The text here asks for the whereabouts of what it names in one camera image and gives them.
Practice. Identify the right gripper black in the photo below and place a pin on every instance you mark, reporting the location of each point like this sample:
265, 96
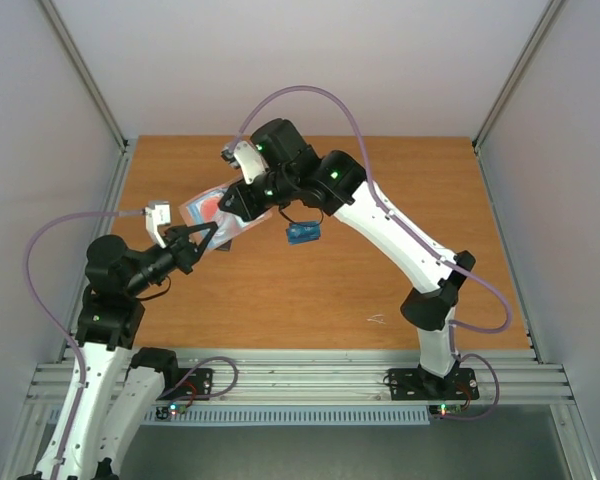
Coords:
241, 198

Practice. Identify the left aluminium corner post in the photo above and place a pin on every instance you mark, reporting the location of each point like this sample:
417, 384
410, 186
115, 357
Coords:
53, 16

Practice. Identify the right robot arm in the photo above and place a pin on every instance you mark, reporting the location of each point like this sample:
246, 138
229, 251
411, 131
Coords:
279, 167

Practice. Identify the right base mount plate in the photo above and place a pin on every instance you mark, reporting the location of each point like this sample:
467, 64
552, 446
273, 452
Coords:
410, 384

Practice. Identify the blue VIP card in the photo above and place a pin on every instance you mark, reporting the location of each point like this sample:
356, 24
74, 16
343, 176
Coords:
304, 227

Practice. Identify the grey slotted cable duct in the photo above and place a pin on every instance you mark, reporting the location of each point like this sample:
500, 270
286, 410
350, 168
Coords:
251, 416

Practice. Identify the pink card holder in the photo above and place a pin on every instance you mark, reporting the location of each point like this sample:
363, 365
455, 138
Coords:
229, 226

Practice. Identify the base mount plate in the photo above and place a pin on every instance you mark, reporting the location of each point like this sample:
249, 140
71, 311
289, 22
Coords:
410, 384
197, 384

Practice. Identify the right circuit board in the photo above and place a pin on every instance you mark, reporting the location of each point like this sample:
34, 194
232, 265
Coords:
446, 410

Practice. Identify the aluminium rail frame front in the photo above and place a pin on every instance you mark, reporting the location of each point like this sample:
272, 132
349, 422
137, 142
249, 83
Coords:
355, 377

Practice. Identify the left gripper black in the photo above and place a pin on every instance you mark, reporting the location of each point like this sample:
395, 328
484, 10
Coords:
186, 251

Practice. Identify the aluminium corner post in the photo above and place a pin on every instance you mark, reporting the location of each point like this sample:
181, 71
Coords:
540, 31
53, 16

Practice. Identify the light blue card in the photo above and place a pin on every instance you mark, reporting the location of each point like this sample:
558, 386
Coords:
297, 238

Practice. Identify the circuit board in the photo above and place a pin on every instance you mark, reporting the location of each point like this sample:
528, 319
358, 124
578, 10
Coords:
446, 410
170, 412

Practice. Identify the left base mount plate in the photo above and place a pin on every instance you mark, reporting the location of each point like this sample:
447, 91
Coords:
197, 384

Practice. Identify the left circuit board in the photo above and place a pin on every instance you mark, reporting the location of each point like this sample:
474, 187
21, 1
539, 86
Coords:
170, 412

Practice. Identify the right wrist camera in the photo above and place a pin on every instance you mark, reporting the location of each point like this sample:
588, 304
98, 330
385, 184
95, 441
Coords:
244, 156

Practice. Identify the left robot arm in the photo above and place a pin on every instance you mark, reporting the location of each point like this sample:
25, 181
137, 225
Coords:
113, 385

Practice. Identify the right aluminium corner post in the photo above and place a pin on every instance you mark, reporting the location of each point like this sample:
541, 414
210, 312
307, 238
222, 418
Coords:
540, 31

